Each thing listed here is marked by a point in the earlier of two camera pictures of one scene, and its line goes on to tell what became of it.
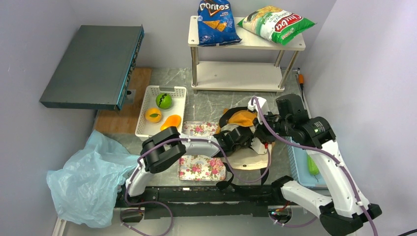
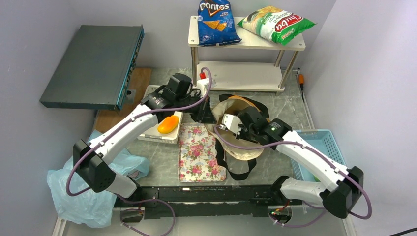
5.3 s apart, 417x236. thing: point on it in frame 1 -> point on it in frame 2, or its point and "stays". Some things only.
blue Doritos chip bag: x=216 y=24 stays
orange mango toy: x=171 y=120 stays
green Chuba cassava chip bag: x=276 y=24 stays
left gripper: x=248 y=144 -> x=205 y=115
